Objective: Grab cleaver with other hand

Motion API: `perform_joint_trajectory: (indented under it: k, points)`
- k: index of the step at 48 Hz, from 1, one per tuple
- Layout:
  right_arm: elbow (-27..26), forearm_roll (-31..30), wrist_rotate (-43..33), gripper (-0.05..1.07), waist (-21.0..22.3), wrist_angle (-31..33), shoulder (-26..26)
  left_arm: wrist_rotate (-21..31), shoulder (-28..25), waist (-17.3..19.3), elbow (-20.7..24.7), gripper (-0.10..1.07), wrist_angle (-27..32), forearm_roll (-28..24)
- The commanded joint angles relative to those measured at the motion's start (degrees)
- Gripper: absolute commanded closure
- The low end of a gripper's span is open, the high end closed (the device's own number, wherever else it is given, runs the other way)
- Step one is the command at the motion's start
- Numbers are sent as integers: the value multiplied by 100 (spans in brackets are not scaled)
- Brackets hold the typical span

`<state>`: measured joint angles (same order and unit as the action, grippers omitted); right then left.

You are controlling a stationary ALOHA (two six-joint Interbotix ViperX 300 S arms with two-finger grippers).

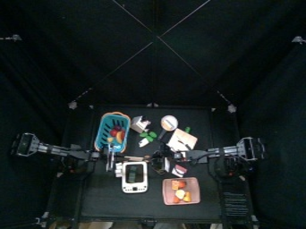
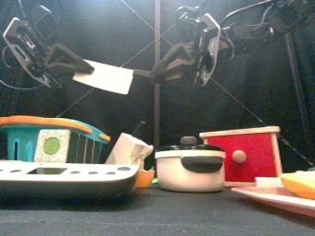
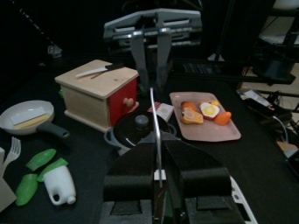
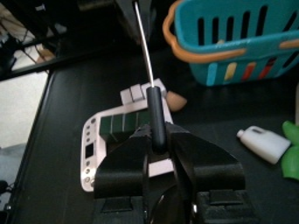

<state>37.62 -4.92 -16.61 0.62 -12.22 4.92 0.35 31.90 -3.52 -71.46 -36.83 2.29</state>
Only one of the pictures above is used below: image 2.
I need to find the orange toy food slice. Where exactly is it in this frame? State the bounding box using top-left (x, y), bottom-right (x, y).
top-left (280, 171), bottom-right (315, 201)

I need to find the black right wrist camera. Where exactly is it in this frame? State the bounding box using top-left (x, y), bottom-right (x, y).
top-left (177, 5), bottom-right (209, 32)

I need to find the white toy pot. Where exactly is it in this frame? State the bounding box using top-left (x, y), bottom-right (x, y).
top-left (154, 148), bottom-right (229, 194)

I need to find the white speckled block green dot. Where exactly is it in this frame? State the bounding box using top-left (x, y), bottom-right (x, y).
top-left (34, 128), bottom-right (73, 164)

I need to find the orange toy egg half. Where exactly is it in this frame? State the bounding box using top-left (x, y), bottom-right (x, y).
top-left (134, 167), bottom-right (157, 189)

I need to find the wooden box with red drawer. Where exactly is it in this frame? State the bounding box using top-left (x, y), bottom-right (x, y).
top-left (198, 125), bottom-right (286, 188)

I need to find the metal frame pole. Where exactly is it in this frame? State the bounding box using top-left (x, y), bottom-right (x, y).
top-left (154, 0), bottom-right (162, 149)

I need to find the teal basket with orange rim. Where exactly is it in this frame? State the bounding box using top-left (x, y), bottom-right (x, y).
top-left (0, 114), bottom-right (113, 164)

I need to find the black toy knife handle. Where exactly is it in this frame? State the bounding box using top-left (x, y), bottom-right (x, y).
top-left (131, 120), bottom-right (149, 138)

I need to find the white toy kitchen scale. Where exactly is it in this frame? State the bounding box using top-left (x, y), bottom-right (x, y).
top-left (0, 159), bottom-right (142, 200)

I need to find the pink tray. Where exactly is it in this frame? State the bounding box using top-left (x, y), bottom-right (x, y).
top-left (230, 185), bottom-right (315, 218)

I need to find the white paper bag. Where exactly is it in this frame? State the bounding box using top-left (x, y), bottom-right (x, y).
top-left (105, 132), bottom-right (155, 171)

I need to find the black pot lid with knob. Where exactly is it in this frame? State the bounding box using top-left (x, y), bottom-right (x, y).
top-left (158, 136), bottom-right (226, 152)

